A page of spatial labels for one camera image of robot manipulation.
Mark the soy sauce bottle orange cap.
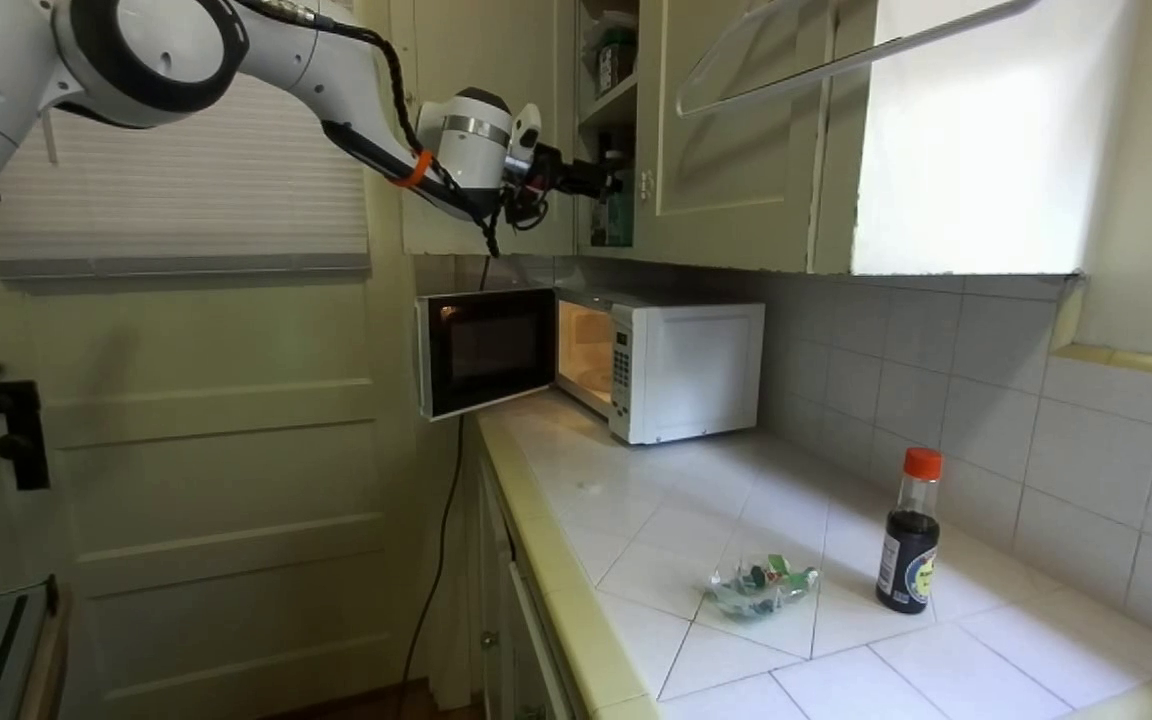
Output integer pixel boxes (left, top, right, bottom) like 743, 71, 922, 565
873, 445, 949, 622

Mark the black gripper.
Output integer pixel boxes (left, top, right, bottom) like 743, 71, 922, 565
518, 136, 632, 206

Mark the white microwave oven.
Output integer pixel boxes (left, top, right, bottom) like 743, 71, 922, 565
413, 283, 766, 452

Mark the black microwave power cord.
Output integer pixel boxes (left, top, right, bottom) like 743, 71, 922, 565
391, 418, 470, 695

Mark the cream panelled room door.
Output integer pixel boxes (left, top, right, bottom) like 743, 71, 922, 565
0, 0, 470, 720

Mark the cream cabinet door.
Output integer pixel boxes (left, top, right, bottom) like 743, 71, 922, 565
632, 0, 873, 276

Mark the translucent green plastic cup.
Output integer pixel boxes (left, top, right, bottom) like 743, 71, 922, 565
600, 184, 634, 251

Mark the black door latch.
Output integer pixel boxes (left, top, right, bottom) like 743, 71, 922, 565
0, 377, 52, 497

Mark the cream wall cabinet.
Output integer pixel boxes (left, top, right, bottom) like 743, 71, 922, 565
569, 0, 1089, 283

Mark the white door window blind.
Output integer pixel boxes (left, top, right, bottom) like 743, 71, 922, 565
0, 66, 370, 294

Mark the cream base cabinet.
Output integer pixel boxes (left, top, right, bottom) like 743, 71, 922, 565
470, 452, 593, 720

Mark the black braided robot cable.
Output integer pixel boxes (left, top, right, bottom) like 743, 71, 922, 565
236, 0, 508, 261

